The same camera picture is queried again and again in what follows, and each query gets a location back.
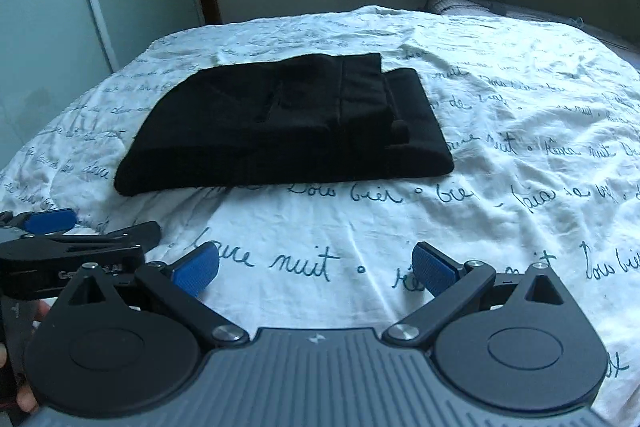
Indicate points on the black pants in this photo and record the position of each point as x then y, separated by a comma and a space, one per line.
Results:
280, 127

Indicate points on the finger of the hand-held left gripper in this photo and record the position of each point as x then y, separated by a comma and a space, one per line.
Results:
100, 243
50, 222

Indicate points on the frosted glass wardrobe door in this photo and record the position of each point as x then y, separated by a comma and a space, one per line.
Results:
45, 57

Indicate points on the grey striped pillow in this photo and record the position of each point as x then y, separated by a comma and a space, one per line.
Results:
465, 4

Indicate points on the person's left hand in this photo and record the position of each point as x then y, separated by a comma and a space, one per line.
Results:
28, 399

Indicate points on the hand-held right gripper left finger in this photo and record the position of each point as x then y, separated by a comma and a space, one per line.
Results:
196, 268

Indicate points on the white printed bedspread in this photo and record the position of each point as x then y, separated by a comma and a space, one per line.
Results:
500, 117

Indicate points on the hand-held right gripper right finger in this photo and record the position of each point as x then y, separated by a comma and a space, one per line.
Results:
432, 269

